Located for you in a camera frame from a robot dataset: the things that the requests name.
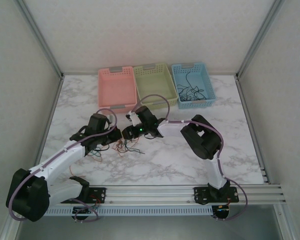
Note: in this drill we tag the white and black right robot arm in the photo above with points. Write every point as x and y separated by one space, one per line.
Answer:
172 128

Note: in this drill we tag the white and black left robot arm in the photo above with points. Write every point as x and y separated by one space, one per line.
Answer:
60 162

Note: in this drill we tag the pink plastic basket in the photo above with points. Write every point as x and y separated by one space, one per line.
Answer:
116 87

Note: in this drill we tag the green plastic basket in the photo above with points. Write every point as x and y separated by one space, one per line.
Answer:
155 82

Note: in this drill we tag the blue plastic basket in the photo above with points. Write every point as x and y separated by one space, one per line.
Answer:
202 75

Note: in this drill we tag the aluminium table edge rail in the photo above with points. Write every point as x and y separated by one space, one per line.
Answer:
247 112
51 112

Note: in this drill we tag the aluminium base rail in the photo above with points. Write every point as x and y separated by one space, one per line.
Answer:
150 193

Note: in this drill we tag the aluminium frame post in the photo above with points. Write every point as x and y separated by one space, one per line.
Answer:
259 40
43 40

